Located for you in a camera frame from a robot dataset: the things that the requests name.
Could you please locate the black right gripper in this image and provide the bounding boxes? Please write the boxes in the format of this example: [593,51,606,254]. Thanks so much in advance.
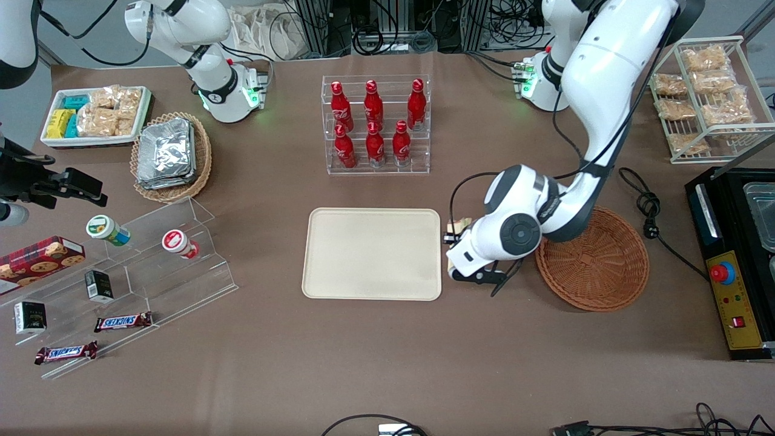
[0,138,108,209]

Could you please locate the triangular sandwich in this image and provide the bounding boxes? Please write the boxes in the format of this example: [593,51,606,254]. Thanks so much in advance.
[447,216,473,242]

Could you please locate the cream plastic tray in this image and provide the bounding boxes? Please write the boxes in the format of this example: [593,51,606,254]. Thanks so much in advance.
[302,208,443,302]

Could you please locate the oval light wicker basket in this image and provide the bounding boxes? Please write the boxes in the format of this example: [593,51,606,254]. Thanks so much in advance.
[130,111,213,203]

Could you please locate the round brown wicker basket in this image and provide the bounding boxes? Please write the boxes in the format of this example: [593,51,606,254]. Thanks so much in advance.
[536,206,650,312]

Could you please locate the white rectangular snack bin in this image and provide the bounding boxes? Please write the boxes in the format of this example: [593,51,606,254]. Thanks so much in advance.
[40,86,152,150]

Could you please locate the green lid snack cup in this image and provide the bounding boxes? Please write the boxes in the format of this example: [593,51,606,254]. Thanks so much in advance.
[85,214,131,247]

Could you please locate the yellow snack box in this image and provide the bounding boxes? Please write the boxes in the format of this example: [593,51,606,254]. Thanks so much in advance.
[46,109,76,139]

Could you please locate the red plaid cookie box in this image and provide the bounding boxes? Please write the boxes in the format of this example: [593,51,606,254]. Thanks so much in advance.
[0,236,86,296]

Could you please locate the stack of foil containers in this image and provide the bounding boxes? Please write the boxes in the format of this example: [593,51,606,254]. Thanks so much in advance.
[136,117,197,190]

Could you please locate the clear acrylic bottle rack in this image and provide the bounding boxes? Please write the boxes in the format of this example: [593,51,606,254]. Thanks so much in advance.
[322,74,431,176]

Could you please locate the small black carton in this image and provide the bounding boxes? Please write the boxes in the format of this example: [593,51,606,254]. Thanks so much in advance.
[14,301,47,335]
[84,270,114,303]

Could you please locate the red cola bottle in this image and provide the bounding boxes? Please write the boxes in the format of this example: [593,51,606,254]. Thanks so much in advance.
[365,122,386,168]
[407,79,427,131]
[364,80,384,129]
[334,124,357,169]
[392,121,412,167]
[331,81,354,131]

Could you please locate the red lid snack cup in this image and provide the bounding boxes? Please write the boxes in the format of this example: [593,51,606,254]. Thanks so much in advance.
[162,230,200,260]

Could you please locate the clear acrylic stepped shelf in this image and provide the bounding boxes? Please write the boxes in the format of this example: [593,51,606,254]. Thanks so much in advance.
[0,197,239,380]

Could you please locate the brown Snickers bar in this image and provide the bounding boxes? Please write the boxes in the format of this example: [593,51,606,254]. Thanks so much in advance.
[94,311,153,333]
[35,341,99,365]

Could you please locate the white cloth bag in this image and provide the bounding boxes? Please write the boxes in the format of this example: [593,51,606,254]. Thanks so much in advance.
[229,5,309,61]

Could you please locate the wrapped bread pack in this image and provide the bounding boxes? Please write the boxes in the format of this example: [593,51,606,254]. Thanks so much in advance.
[656,99,697,121]
[690,70,737,94]
[654,74,688,96]
[681,45,731,72]
[668,133,710,155]
[701,90,755,127]

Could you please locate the black appliance with yellow panel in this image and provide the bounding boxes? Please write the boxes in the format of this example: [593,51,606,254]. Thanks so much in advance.
[684,167,775,362]

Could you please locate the metal appliance pan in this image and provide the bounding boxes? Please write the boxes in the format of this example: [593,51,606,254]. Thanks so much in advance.
[742,182,775,253]

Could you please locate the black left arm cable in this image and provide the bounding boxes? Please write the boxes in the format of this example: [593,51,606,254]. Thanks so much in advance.
[449,172,504,237]

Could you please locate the black power cable with plug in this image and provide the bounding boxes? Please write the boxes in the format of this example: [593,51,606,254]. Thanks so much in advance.
[619,168,709,282]

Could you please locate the black looped cable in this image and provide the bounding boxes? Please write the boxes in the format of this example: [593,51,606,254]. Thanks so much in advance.
[321,414,428,436]

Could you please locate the black cable with connector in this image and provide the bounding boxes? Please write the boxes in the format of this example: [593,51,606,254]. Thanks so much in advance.
[551,403,775,436]

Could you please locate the white wire rack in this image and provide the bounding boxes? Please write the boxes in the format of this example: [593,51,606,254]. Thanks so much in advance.
[647,35,775,165]

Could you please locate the aluminium profile frame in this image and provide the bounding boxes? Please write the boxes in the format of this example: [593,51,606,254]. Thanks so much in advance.
[292,0,515,56]

